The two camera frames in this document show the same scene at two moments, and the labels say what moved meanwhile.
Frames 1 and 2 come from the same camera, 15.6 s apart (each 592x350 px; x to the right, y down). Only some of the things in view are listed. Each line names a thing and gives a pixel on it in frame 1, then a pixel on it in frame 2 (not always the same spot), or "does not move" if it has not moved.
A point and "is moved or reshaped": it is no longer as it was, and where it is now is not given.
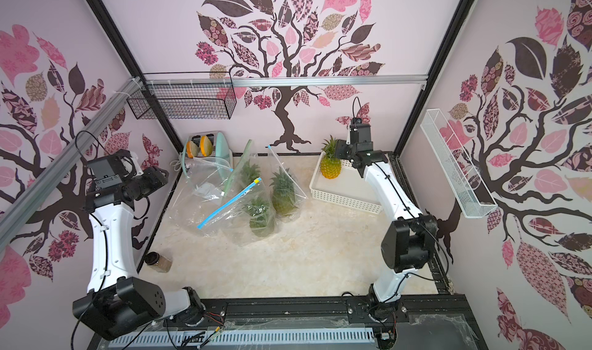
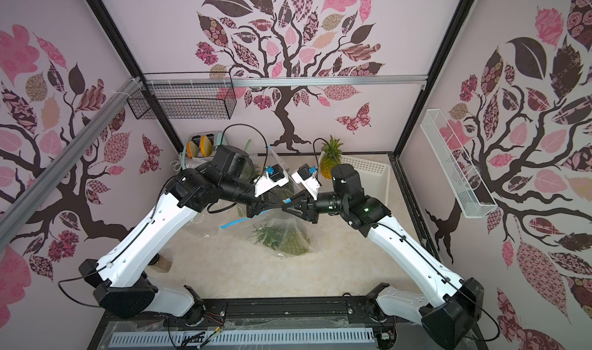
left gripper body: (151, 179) → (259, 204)
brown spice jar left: (159, 263) does not move
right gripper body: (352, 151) → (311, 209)
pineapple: (261, 221) is moved or reshaped
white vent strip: (162, 339) does not move
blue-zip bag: (249, 220) is moved or reshaped
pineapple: (330, 166) does not move
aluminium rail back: (277, 80) does not move
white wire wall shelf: (469, 187) does not move
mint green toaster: (207, 155) does not move
